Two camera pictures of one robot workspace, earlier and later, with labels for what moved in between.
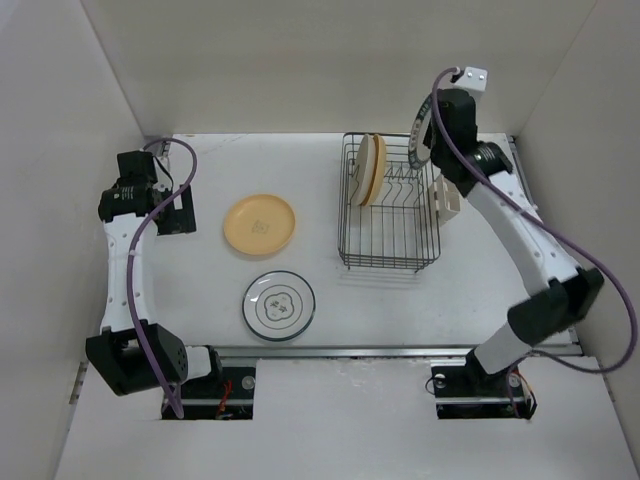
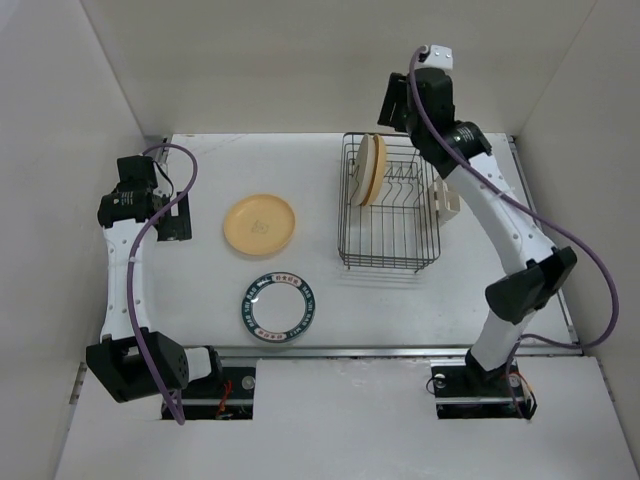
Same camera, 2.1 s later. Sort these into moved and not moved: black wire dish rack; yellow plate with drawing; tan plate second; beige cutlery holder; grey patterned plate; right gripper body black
Moved: right gripper body black; grey patterned plate
Not moved: tan plate second; black wire dish rack; beige cutlery holder; yellow plate with drawing
